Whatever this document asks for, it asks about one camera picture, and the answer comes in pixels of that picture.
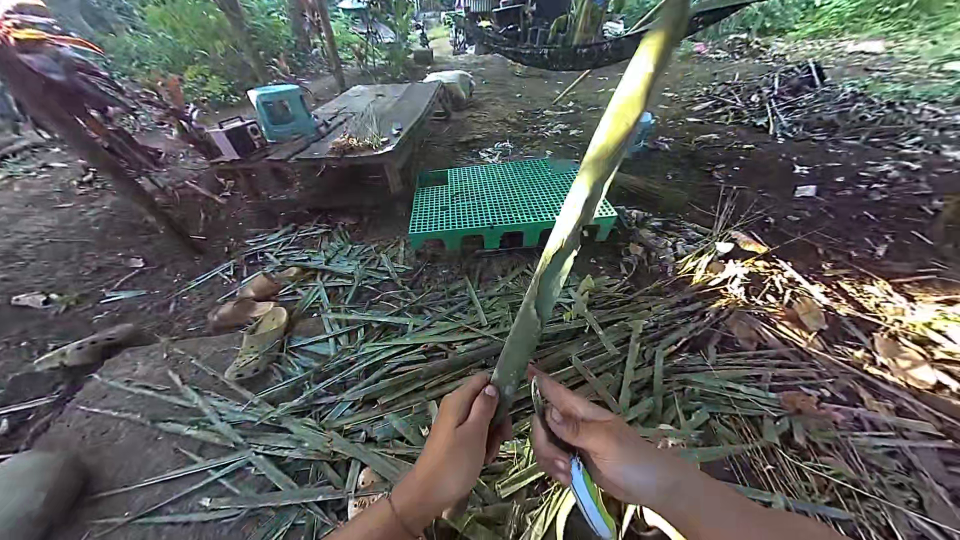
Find pile of green leaf strips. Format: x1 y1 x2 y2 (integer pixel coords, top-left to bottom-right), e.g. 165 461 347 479
78 225 954 540

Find thin bamboo stick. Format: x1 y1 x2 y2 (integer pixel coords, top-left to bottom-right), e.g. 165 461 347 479
552 69 592 106

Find person's left forearm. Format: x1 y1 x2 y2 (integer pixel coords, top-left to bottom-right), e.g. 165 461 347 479
322 480 432 540

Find dark box with handle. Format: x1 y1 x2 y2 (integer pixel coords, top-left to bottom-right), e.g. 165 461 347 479
207 115 267 162

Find pile of dry twigs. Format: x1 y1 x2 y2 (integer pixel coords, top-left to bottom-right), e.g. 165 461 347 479
686 60 864 144

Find green plastic grid pallet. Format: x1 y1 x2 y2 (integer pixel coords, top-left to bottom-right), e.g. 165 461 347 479
408 157 618 252

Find white sack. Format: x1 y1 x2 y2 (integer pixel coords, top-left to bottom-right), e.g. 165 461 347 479
422 70 476 111

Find person's left hand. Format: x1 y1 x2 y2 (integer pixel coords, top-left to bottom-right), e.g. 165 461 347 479
393 372 513 525

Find person's right hand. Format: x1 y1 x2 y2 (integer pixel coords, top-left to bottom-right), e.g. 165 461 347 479
528 364 700 511

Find person's right forearm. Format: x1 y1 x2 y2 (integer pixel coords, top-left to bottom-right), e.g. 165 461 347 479
646 465 849 540

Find grey clog with holes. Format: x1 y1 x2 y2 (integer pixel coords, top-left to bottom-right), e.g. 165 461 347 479
33 324 140 372

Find person's legs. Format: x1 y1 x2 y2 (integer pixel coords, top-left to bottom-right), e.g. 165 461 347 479
347 466 389 521

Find brown shoe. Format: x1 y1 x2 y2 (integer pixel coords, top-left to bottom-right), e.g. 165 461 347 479
237 267 304 303
207 298 277 334

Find slanting wooden pole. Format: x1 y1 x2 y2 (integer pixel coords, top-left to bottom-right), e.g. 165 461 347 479
0 37 205 260

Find yellowish clog with holes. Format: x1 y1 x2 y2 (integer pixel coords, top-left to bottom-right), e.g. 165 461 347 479
224 306 290 383

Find long green plant stalk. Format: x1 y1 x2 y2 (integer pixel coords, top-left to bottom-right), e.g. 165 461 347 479
489 0 692 427

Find pile of dry brown leaves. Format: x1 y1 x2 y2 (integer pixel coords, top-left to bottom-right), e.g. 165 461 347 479
678 228 960 421

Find dark hammock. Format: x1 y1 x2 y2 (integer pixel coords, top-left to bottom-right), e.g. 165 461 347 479
457 0 766 72

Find wooden low table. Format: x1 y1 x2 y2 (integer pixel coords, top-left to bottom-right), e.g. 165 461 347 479
213 81 445 198

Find knife with white-blue handle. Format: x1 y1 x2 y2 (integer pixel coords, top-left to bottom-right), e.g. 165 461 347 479
531 376 618 540

